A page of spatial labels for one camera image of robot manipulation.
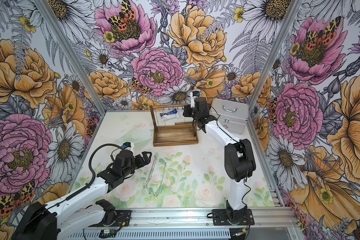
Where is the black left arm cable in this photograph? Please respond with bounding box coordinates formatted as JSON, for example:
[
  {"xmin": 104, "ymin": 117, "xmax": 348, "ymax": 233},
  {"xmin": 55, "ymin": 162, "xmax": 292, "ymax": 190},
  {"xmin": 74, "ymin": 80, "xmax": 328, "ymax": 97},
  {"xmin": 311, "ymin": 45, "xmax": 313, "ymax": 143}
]
[{"xmin": 56, "ymin": 143, "xmax": 126, "ymax": 202}]

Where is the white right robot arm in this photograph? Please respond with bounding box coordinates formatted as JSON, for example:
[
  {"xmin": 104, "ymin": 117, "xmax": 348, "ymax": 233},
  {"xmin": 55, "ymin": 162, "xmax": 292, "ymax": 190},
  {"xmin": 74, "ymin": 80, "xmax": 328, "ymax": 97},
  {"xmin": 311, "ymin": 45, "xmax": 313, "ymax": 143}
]
[{"xmin": 183, "ymin": 97, "xmax": 257, "ymax": 227}]

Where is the wooden jewelry display stand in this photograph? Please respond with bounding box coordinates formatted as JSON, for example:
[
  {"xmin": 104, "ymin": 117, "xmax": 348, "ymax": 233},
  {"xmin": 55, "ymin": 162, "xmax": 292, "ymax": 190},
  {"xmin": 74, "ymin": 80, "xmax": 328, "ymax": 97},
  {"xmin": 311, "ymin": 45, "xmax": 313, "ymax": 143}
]
[{"xmin": 150, "ymin": 104, "xmax": 199, "ymax": 147}]

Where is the silver aluminium first aid case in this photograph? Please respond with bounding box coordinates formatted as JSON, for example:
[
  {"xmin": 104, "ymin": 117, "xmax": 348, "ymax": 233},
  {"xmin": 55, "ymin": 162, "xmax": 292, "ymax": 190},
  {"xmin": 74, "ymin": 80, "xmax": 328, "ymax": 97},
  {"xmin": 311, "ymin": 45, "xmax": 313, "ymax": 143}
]
[{"xmin": 210, "ymin": 99, "xmax": 249, "ymax": 135}]

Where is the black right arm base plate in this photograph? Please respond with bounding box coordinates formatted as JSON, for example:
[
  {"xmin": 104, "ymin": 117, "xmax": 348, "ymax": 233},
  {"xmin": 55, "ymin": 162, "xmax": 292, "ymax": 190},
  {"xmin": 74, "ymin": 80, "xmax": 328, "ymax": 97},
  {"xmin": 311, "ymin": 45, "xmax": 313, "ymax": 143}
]
[{"xmin": 212, "ymin": 208, "xmax": 255, "ymax": 226}]

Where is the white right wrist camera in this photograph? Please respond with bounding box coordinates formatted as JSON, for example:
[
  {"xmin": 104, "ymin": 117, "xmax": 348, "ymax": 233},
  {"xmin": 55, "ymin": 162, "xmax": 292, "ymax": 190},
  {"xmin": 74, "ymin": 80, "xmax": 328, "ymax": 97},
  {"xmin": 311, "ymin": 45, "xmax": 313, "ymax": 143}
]
[{"xmin": 190, "ymin": 89, "xmax": 201, "ymax": 108}]

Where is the aluminium front rail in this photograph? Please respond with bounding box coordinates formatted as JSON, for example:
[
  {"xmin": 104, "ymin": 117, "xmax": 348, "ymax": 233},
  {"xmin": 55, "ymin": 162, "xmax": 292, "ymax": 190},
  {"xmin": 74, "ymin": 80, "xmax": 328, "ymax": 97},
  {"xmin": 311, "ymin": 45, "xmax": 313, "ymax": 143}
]
[{"xmin": 62, "ymin": 206, "xmax": 298, "ymax": 230}]

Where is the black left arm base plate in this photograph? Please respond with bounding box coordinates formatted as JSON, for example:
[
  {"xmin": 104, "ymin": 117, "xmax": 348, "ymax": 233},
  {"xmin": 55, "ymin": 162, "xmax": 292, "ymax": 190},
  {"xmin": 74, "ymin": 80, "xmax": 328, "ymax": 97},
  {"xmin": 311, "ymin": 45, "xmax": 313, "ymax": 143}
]
[{"xmin": 90, "ymin": 200, "xmax": 131, "ymax": 227}]

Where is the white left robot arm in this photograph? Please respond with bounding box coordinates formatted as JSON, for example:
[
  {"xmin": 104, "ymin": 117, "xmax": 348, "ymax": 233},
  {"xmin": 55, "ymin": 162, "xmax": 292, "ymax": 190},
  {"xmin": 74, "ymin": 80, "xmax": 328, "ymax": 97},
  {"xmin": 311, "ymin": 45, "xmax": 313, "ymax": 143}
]
[{"xmin": 12, "ymin": 150, "xmax": 152, "ymax": 240}]

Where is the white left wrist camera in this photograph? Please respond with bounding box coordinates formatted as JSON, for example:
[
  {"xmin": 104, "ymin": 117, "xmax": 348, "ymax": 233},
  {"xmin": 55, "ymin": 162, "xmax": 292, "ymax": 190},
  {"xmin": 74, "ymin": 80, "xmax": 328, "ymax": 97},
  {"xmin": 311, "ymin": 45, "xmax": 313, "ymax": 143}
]
[{"xmin": 121, "ymin": 142, "xmax": 134, "ymax": 152}]

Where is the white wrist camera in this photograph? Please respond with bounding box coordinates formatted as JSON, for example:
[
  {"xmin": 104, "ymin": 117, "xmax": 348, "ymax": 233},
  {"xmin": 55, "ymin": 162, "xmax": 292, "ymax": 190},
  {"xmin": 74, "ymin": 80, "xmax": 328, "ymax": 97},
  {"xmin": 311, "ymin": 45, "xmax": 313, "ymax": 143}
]
[
  {"xmin": 121, "ymin": 142, "xmax": 134, "ymax": 152},
  {"xmin": 190, "ymin": 89, "xmax": 201, "ymax": 108}
]

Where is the silver chain necklace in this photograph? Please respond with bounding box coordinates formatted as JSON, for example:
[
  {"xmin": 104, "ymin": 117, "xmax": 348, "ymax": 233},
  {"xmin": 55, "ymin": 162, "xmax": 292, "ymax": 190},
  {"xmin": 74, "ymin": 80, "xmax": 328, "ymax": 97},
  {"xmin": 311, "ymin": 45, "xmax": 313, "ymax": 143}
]
[{"xmin": 142, "ymin": 152, "xmax": 159, "ymax": 193}]

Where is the white blue toothpaste tube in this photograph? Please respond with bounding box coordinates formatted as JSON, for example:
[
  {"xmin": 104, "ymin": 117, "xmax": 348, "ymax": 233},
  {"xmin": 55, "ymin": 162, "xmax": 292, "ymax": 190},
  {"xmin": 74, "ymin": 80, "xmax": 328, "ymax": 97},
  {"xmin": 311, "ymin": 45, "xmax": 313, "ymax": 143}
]
[{"xmin": 160, "ymin": 109, "xmax": 179, "ymax": 121}]

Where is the thin silver pendant necklace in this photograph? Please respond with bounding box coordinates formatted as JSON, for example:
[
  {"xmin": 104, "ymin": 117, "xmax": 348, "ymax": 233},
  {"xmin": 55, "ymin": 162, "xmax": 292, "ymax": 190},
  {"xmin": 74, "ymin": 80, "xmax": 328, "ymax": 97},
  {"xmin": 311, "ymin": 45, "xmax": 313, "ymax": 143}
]
[{"xmin": 152, "ymin": 161, "xmax": 167, "ymax": 198}]

